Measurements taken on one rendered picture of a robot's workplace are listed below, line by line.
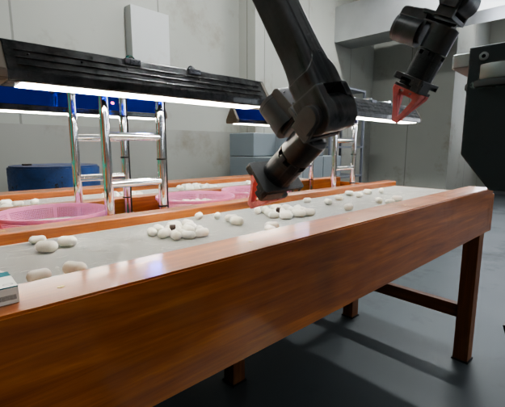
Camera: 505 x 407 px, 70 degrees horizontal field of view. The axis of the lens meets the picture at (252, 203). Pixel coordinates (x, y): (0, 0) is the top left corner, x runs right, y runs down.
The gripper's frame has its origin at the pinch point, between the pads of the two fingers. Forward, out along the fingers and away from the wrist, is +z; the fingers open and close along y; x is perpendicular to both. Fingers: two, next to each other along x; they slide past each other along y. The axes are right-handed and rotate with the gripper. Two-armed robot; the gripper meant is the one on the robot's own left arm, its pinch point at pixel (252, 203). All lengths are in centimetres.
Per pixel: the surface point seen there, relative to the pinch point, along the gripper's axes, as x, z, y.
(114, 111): -67, 42, -5
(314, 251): 13.3, -1.1, -7.7
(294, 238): 10.2, -2.8, -2.6
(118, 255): -1.1, 13.5, 22.8
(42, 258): -6.2, 19.1, 33.3
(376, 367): 52, 68, -87
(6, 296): 7.6, -2.4, 42.0
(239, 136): -165, 164, -195
